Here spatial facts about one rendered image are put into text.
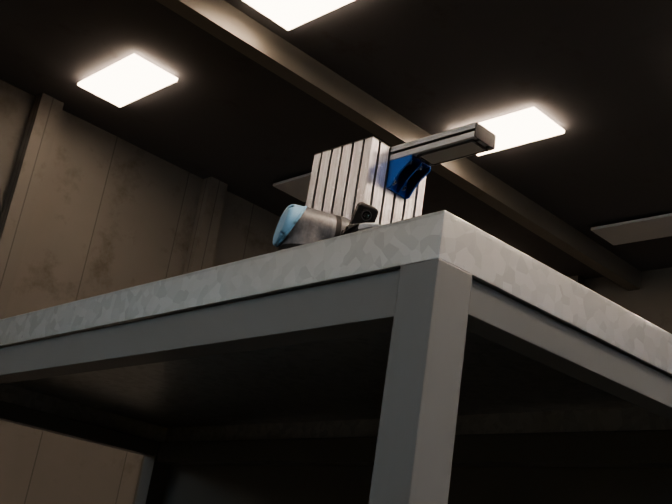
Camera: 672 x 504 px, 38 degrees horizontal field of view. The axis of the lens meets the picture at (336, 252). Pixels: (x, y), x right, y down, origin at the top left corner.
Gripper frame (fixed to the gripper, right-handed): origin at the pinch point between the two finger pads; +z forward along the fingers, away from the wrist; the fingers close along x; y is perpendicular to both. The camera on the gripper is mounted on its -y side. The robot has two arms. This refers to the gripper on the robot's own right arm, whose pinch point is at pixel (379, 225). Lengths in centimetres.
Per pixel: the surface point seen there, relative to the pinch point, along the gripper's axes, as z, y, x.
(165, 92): -888, -459, 54
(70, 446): -1068, -59, 0
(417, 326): 103, 54, 23
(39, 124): -984, -399, 180
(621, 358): 93, 46, 0
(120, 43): -805, -450, 118
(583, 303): 96, 43, 6
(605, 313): 95, 43, 3
